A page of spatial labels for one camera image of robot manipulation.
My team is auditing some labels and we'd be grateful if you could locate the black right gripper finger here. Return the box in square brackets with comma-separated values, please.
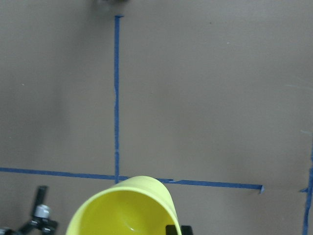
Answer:
[165, 225, 193, 235]

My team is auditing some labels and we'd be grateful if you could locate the brown paper table cover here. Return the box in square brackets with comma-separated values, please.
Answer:
[0, 0, 313, 235]

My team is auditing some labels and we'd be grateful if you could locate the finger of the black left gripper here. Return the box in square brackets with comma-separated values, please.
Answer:
[0, 186, 58, 235]

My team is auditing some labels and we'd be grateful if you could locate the yellow plastic cup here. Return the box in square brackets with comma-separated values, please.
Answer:
[66, 176, 180, 235]

